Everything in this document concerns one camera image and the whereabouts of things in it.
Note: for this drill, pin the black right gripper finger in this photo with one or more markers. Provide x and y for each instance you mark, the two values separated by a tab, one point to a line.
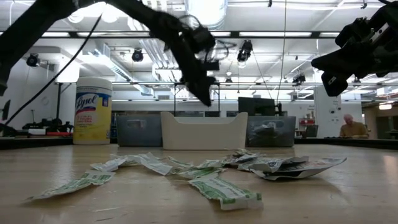
334	84
335	63

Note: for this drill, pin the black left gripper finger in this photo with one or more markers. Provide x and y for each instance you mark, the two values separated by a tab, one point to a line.
211	84
199	84

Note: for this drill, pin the white plastic bin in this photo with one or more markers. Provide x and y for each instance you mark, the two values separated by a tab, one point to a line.
203	133

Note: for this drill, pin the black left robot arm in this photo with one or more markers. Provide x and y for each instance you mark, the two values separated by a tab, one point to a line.
25	31

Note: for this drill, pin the black background robot arm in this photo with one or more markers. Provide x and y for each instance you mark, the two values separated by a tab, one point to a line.
49	124

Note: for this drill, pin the white pillar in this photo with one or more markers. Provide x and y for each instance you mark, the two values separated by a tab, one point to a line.
328	115

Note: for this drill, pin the black ceiling-mounted device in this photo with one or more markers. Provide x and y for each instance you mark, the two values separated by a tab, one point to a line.
137	56
245	51
299	79
32	60

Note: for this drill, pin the red shelf cart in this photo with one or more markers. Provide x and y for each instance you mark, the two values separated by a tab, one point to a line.
308	121

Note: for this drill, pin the person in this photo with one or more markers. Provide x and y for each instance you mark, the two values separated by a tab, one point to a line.
353	129

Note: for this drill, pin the black computer monitor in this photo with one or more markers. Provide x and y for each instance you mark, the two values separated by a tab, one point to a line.
256	107

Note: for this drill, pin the translucent grey plastic bin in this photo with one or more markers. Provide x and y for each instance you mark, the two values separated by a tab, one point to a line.
273	123
138	130

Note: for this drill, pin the blue shelf unit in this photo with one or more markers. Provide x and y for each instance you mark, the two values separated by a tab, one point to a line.
114	124

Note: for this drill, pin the yellow Lysol wipes canister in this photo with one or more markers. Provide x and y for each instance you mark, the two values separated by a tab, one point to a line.
92	115

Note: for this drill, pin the white box fixture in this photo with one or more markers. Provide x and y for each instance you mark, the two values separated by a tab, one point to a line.
66	73

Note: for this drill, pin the black vertical pole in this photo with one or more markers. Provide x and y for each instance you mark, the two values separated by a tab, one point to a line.
58	102

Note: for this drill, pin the red tray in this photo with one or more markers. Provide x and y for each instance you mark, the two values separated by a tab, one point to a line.
60	133

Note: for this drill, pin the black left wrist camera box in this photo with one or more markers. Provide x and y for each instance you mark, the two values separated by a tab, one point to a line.
211	65

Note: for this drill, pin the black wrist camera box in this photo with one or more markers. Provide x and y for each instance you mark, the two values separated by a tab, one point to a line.
354	31
211	65

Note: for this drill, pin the black metal stand frame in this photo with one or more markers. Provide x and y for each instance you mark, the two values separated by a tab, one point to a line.
174	96

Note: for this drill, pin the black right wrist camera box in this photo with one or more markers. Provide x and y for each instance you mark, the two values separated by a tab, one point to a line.
354	31

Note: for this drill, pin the silver ventilation duct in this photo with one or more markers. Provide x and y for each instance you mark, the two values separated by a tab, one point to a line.
205	9

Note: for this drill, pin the glowing wall lamp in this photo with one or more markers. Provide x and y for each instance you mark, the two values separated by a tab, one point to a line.
385	106

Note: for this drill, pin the black metal table frame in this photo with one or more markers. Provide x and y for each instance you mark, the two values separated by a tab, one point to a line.
31	143

